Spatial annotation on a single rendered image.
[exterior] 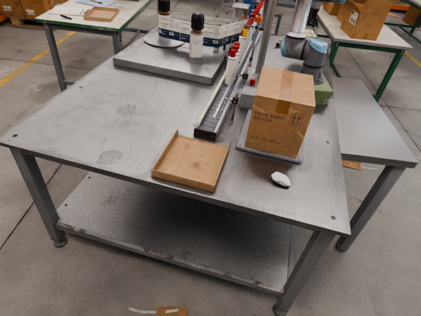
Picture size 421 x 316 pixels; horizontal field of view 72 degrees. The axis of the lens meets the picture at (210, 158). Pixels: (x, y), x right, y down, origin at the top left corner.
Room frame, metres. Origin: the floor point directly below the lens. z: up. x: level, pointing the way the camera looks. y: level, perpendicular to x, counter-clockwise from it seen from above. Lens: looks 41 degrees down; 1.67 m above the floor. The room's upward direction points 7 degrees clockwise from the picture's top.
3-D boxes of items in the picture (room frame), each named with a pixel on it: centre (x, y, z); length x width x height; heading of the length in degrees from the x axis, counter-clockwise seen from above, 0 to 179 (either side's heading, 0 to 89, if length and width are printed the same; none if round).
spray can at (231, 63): (1.62, -0.06, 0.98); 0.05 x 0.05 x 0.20
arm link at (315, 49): (1.78, -0.54, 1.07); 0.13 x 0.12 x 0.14; 67
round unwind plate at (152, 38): (2.21, 0.45, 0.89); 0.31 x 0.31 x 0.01
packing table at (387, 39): (4.21, -1.51, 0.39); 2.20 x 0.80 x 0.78; 179
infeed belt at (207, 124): (1.93, -0.11, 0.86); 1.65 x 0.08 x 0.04; 169
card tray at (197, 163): (0.95, 0.07, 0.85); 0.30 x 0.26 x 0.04; 169
